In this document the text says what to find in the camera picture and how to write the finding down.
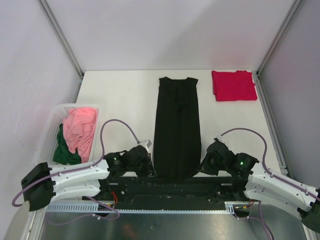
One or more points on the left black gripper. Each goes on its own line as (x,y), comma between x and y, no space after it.
(148,170)

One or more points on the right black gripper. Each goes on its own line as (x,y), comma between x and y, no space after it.
(208,169)

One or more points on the black t-shirt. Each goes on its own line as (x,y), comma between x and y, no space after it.
(177,144)

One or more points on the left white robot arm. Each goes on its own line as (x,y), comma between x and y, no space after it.
(46,184)

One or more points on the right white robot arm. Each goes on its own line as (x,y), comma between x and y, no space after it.
(252,180)

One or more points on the pink t-shirt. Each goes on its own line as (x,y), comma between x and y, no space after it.
(79,129)

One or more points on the green t-shirt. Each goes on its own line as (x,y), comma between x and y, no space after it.
(62,155)

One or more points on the folded red t-shirt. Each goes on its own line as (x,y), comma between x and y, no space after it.
(233,86)

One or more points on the white plastic basket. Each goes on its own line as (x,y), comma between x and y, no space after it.
(48,142)

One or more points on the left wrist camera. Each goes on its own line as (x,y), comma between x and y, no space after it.
(146,144)

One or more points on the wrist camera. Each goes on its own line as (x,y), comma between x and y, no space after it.
(220,139)
(146,144)

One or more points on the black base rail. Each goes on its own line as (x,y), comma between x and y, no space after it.
(156,194)

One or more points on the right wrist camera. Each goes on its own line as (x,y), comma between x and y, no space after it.
(220,139)

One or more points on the left aluminium frame post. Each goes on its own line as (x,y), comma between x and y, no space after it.
(49,14)

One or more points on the aluminium frame post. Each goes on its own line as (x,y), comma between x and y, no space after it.
(280,34)
(49,14)

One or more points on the right aluminium frame post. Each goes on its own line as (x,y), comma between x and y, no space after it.
(280,34)

